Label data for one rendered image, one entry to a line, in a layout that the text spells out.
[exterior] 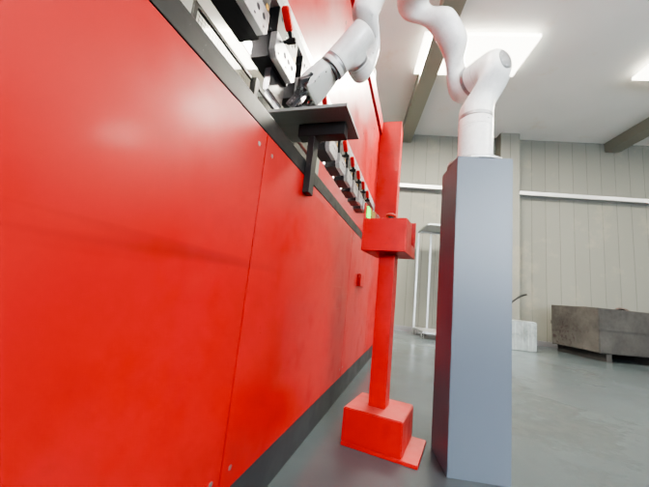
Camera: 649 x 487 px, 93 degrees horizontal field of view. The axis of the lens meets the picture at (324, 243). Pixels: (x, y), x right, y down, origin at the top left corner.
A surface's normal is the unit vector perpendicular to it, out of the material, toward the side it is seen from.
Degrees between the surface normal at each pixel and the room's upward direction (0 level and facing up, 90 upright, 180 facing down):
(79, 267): 90
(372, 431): 90
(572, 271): 90
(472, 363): 90
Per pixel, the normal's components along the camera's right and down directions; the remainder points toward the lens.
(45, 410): 0.95, 0.05
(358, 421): -0.42, -0.18
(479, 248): -0.08, -0.16
